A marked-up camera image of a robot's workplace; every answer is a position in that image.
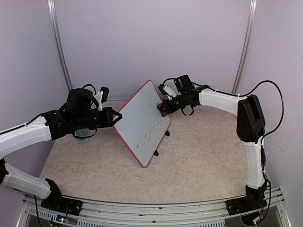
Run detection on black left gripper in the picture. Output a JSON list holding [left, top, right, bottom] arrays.
[[73, 107, 123, 131]]

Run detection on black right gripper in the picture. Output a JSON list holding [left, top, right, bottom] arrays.
[[159, 93, 190, 114]]

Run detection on red black whiteboard eraser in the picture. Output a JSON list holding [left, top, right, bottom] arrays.
[[157, 102, 168, 117]]

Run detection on pink framed whiteboard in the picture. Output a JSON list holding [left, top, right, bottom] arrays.
[[113, 80, 171, 168]]

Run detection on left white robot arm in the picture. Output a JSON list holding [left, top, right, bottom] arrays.
[[0, 84, 122, 210]]

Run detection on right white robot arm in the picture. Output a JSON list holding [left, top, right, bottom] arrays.
[[157, 75, 267, 210]]

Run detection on light blue ceramic mug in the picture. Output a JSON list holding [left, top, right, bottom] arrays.
[[73, 130, 87, 140]]

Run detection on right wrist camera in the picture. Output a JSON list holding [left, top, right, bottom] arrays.
[[158, 84, 177, 100]]

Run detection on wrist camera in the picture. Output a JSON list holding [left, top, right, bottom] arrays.
[[95, 87, 109, 111], [158, 84, 177, 100]]

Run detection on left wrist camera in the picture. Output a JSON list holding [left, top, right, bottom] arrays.
[[95, 87, 109, 111]]

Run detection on wire whiteboard easel stand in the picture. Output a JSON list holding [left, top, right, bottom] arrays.
[[153, 130, 170, 157]]

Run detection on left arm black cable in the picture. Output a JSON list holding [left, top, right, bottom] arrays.
[[82, 82, 99, 107]]

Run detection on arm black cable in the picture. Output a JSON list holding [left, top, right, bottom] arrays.
[[82, 82, 99, 107], [163, 77, 284, 140]]

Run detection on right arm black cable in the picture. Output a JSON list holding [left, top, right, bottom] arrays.
[[163, 77, 284, 140]]

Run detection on front aluminium rail base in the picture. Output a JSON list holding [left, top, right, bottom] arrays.
[[16, 188, 293, 227]]

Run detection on left aluminium frame post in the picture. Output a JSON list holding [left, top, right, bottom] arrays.
[[47, 0, 73, 90]]

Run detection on aluminium frame post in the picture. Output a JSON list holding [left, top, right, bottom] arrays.
[[232, 0, 258, 94], [47, 0, 73, 90]]

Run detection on right aluminium frame post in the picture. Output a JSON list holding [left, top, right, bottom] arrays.
[[232, 0, 258, 94]]

